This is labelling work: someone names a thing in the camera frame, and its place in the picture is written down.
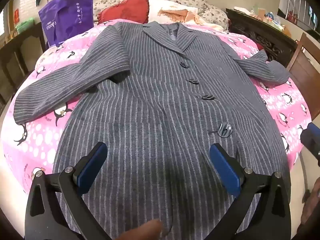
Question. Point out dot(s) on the dark carved wooden cabinet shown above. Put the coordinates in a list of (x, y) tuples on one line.
[(262, 33)]

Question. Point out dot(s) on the brown wooden chair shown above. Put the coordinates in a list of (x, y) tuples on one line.
[(303, 65)]

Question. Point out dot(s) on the grey striped coat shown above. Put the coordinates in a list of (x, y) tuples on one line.
[(155, 100)]

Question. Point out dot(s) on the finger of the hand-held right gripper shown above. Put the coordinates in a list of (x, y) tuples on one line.
[(310, 140)]

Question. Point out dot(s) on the red pillow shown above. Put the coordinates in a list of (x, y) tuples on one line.
[(125, 11)]

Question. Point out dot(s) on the white pillow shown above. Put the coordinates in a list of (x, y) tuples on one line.
[(160, 5)]

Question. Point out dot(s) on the green plastic box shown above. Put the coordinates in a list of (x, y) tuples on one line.
[(25, 25)]

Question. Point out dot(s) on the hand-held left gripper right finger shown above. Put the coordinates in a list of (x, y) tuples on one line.
[(225, 168)]

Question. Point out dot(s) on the orange cloth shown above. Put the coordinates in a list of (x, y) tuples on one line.
[(176, 15)]

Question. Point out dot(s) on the person's left hand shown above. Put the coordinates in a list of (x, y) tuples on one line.
[(142, 231)]

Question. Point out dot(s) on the red cloth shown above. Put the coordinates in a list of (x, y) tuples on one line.
[(260, 47)]

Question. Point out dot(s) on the purple tote bag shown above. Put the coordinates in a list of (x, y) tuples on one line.
[(67, 15)]

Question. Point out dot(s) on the dark wooden desk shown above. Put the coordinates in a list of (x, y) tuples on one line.
[(15, 55)]

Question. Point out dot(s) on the person's right hand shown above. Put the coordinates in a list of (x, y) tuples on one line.
[(310, 205)]

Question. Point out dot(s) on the metal railing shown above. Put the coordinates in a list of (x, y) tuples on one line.
[(302, 5)]

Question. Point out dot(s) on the pink penguin print blanket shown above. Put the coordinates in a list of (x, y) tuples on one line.
[(282, 105)]

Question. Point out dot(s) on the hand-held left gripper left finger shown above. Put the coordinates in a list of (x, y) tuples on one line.
[(91, 166)]

